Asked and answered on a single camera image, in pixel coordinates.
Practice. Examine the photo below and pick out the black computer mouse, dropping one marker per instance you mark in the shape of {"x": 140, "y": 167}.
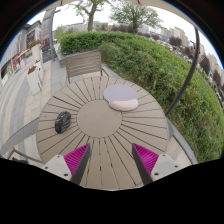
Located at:
{"x": 62, "y": 122}

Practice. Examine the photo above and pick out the grey outdoor chair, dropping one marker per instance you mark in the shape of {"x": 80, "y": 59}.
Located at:
{"x": 20, "y": 135}

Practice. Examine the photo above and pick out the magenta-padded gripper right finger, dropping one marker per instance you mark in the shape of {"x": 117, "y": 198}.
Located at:
{"x": 146, "y": 159}

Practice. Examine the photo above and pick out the tall white planter with shrub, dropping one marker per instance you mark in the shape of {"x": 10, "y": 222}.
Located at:
{"x": 36, "y": 50}

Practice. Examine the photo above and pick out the curved dark parasol pole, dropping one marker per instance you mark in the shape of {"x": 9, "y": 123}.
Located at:
{"x": 190, "y": 71}

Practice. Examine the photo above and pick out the bare-trunk tree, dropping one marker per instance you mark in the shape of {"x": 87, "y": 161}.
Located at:
{"x": 90, "y": 18}

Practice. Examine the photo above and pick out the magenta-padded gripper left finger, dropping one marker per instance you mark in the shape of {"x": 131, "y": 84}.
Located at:
{"x": 76, "y": 159}

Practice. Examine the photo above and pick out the grey standing banner sign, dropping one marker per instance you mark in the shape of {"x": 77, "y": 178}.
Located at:
{"x": 46, "y": 33}

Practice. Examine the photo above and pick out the white planter box with flowers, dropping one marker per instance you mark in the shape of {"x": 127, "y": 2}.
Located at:
{"x": 33, "y": 81}

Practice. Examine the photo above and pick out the lilac mouse pad with wrist rest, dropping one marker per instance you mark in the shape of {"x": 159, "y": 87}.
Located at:
{"x": 120, "y": 95}

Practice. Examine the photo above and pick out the green hedge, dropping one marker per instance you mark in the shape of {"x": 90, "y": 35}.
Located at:
{"x": 156, "y": 73}

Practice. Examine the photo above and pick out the beige parasol canopy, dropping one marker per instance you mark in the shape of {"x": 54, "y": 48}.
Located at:
{"x": 160, "y": 4}

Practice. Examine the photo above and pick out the round-crowned green tree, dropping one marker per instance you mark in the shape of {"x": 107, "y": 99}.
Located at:
{"x": 135, "y": 15}

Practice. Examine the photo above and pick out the brown slatted outdoor chair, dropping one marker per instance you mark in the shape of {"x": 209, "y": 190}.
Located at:
{"x": 83, "y": 63}

